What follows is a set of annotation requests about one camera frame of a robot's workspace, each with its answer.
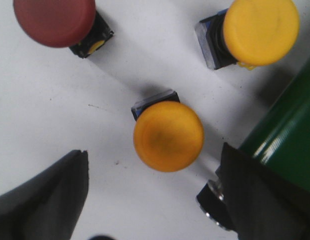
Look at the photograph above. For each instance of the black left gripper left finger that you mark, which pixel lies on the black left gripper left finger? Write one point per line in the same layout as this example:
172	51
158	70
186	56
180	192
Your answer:
48	206

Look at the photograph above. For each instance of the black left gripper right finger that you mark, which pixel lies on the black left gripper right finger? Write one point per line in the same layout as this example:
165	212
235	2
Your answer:
261	204

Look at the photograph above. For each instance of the yellow button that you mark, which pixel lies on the yellow button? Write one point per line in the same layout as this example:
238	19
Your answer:
250	33
168	135

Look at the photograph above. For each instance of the black conveyor drive pulley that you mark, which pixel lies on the black conveyor drive pulley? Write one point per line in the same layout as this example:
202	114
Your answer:
211	202

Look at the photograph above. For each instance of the green conveyor belt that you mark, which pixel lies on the green conveyor belt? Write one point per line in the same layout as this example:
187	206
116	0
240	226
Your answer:
281	140

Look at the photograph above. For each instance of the red button middle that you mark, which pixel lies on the red button middle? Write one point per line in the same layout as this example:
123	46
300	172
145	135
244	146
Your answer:
73	24

